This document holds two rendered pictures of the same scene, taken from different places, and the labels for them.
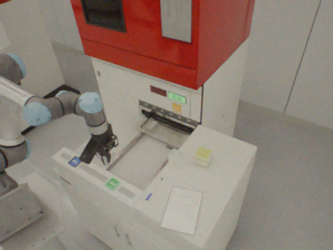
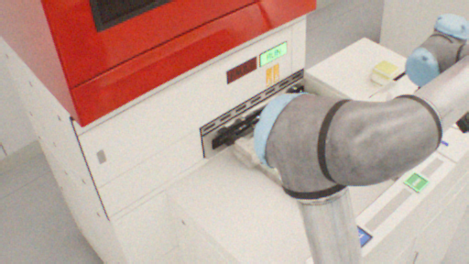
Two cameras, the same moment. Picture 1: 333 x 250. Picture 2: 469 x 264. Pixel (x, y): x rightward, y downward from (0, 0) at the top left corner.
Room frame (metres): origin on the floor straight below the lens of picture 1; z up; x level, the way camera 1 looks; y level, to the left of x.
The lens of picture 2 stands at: (0.98, 1.19, 1.93)
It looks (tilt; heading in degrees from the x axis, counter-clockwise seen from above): 43 degrees down; 283
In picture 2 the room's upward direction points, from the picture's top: 2 degrees counter-clockwise
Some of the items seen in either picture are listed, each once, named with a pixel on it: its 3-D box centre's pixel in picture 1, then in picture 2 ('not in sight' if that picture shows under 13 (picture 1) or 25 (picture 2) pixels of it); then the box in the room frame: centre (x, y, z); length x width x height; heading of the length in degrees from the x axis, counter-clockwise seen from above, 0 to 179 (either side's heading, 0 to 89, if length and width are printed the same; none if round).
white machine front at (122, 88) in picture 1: (143, 94); (208, 108); (1.37, 0.12, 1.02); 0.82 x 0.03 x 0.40; 54
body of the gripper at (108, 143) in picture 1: (103, 138); not in sight; (0.76, 0.25, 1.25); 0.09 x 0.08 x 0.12; 144
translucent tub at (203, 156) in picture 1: (203, 157); (385, 75); (0.84, -0.18, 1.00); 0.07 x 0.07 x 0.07; 56
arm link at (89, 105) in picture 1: (92, 109); (448, 42); (0.76, 0.26, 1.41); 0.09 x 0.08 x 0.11; 60
